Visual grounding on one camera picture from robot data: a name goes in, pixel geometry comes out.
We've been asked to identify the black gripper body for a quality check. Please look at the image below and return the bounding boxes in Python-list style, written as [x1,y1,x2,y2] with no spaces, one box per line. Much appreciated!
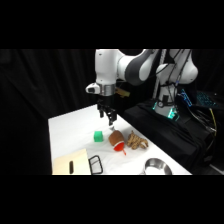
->
[96,99,118,116]

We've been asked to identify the light wooden drawer box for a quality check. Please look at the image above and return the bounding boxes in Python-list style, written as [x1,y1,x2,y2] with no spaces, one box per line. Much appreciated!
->
[52,148,93,175]

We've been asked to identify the red and white object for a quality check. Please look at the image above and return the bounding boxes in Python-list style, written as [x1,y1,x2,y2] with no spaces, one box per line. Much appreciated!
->
[108,129,128,156]

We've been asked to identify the green cube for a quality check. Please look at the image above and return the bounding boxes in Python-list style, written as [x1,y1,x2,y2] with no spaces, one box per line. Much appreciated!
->
[93,130,104,143]

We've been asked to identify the tan tag at wrist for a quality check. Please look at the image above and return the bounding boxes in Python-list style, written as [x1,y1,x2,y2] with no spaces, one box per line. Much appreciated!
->
[114,87,131,98]

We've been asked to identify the striped tiger plush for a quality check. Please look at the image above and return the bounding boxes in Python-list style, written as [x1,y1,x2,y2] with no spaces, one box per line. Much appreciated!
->
[125,130,150,150]

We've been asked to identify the green base light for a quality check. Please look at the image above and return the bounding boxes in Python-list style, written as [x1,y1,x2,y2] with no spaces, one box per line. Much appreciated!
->
[168,108,181,122]

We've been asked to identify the black covered robot stand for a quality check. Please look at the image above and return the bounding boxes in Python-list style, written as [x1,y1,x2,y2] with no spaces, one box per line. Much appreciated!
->
[123,99,215,174]

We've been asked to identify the metal bowl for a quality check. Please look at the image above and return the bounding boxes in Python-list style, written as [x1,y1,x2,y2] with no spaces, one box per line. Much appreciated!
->
[142,157,174,175]

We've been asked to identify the blue lit keyboard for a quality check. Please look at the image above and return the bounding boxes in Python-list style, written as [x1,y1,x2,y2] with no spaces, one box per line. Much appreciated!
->
[196,90,221,108]

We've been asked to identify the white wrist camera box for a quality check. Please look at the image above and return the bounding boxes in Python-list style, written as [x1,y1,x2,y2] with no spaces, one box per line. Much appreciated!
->
[85,82,101,95]

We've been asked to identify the black cable bundle on arm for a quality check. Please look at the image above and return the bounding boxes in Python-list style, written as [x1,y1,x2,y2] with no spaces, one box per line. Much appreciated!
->
[156,49,193,101]

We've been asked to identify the yellow cable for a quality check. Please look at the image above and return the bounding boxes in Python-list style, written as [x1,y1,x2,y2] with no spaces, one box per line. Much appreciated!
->
[209,108,218,136]

